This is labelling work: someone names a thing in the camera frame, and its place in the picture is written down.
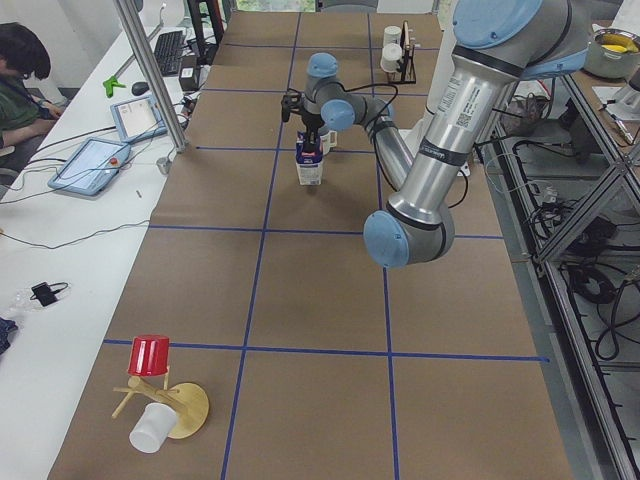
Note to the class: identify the small black box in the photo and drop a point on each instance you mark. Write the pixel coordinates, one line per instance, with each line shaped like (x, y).
(192, 74)

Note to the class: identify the aluminium frame post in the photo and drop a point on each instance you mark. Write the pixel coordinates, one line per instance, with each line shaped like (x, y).
(143, 54)

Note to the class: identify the wooden mug tree stand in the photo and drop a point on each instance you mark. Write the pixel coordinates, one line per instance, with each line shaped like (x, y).
(189, 400)

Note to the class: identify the steel pot with yellow item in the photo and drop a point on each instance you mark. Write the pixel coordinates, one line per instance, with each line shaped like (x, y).
(612, 54)

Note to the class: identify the white cup on stand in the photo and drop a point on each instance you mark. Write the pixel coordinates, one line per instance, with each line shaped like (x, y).
(153, 427)

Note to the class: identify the white HOME mug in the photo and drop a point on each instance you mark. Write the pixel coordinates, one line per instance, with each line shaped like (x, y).
(328, 141)

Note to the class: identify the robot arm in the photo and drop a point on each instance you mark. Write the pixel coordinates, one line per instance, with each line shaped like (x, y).
(497, 43)

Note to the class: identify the red cup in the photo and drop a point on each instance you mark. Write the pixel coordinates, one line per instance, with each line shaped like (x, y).
(149, 355)

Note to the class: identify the brown handbag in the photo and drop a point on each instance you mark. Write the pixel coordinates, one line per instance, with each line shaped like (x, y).
(523, 114)

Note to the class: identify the white mug lower rack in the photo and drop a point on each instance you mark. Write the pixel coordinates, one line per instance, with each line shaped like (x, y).
(391, 57)

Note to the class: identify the white mug rack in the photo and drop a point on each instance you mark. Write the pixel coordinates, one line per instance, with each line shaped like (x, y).
(392, 35)
(391, 57)

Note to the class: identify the green plastic tool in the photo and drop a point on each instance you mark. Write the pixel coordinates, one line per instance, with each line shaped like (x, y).
(110, 85)

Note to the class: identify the teach pendant tablet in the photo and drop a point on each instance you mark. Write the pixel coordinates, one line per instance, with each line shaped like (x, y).
(138, 119)
(91, 167)

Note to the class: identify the small black device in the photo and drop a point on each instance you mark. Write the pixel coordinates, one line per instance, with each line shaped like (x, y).
(46, 293)

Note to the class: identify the near teach pendant tablet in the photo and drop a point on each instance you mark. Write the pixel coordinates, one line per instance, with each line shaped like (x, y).
(91, 167)

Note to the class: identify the person in green shirt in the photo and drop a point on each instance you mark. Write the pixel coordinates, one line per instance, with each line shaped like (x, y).
(25, 118)

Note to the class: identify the black computer mouse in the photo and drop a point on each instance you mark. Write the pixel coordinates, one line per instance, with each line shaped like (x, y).
(139, 88)

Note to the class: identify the black wire mug rack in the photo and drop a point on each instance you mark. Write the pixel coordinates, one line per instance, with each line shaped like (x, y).
(406, 73)

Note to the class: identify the far teach pendant tablet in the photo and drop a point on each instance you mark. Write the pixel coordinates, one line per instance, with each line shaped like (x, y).
(138, 119)

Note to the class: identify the blue Pascual milk carton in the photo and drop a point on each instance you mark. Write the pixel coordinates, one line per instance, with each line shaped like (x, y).
(309, 159)

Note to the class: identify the small metal cylinder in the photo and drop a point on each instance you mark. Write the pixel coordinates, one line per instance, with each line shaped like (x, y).
(163, 165)

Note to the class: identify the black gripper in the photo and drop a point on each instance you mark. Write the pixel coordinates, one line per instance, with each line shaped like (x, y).
(311, 120)

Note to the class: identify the white mug upper rack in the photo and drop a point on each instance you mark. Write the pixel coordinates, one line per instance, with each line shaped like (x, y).
(392, 35)

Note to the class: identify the black keyboard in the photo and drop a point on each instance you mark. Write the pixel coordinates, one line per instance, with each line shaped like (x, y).
(168, 52)

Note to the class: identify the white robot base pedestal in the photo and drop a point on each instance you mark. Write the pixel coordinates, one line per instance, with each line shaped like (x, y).
(443, 71)

